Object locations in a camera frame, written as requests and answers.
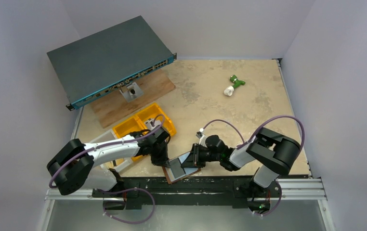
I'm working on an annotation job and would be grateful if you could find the brown leather card holder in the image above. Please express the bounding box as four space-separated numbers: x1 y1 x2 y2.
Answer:
162 152 201 184

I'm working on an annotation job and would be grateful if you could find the black card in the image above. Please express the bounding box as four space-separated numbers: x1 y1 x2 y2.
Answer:
170 158 186 179

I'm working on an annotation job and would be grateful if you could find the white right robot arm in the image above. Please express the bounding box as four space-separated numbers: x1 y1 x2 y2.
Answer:
181 128 301 188

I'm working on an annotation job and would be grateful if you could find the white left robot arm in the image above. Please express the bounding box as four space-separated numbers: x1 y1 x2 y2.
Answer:
46 126 170 195

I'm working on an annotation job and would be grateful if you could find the yellow bin with silver cards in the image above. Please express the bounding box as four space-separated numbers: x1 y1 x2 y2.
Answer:
135 103 177 136

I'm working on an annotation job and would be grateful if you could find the yellow bin with black cards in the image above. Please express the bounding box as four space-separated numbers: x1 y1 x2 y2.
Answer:
112 115 152 162

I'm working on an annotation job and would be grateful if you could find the white bin with gold cards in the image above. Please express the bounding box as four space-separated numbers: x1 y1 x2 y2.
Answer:
89 129 133 173

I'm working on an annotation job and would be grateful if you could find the plywood board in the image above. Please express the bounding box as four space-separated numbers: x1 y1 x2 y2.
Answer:
89 70 175 128

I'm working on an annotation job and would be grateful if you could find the green and white plastic fitting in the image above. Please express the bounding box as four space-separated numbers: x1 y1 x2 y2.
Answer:
223 75 246 96

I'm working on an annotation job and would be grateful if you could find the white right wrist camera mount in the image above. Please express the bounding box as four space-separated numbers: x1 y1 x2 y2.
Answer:
196 128 205 139

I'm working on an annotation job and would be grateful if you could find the black metal base rail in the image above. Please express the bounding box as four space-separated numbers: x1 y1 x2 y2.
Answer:
92 176 282 211

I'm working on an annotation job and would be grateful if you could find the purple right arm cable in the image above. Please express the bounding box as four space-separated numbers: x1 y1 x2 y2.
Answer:
199 115 305 218

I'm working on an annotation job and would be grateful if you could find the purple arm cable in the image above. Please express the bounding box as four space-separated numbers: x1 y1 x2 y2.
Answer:
49 115 166 225
199 115 305 218

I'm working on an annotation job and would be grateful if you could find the grey metal bracket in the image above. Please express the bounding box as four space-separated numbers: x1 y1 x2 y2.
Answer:
119 82 144 103

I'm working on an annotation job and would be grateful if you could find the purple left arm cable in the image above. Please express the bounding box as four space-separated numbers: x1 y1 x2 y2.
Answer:
49 115 166 225

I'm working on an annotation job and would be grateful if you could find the grey network switch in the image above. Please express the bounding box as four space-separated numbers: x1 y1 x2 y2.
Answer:
47 16 177 111

